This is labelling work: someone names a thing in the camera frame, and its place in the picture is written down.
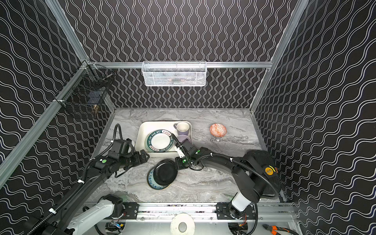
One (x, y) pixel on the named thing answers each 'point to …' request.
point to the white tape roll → (182, 217)
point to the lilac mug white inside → (182, 128)
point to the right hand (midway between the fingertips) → (176, 166)
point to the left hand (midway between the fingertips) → (144, 157)
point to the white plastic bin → (144, 128)
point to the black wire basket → (88, 88)
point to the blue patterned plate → (152, 182)
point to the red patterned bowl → (218, 130)
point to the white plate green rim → (159, 140)
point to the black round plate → (165, 172)
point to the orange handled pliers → (274, 229)
